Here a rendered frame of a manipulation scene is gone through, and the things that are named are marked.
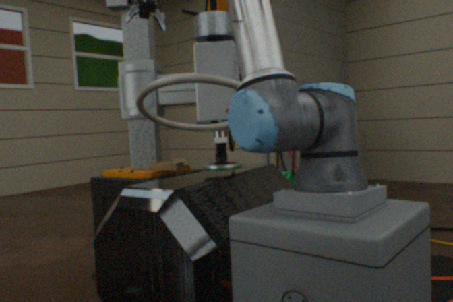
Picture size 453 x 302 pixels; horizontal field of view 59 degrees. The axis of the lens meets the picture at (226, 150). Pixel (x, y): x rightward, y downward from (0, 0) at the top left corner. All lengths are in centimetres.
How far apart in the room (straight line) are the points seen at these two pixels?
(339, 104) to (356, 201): 24
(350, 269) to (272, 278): 21
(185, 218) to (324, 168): 89
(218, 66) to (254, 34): 118
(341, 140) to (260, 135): 23
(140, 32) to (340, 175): 226
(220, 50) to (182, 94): 79
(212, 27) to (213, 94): 34
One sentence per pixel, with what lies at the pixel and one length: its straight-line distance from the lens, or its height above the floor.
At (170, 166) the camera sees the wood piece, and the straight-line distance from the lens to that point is 280.
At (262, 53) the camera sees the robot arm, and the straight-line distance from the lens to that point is 99.
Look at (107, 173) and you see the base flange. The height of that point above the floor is 77.
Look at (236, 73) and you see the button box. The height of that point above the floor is 135.
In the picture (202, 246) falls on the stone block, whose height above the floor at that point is 58.
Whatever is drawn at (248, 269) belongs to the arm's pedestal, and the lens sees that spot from 106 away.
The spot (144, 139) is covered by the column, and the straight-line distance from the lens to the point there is 297.
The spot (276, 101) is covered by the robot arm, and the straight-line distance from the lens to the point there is 92.
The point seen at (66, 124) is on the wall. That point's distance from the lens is 849.
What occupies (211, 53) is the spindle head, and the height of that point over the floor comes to 146.
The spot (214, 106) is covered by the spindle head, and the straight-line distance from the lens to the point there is 216.
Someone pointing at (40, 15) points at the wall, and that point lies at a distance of 861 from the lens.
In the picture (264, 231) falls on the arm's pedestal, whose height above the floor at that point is 83.
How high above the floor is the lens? 110
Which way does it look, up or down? 4 degrees down
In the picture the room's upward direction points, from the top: 3 degrees counter-clockwise
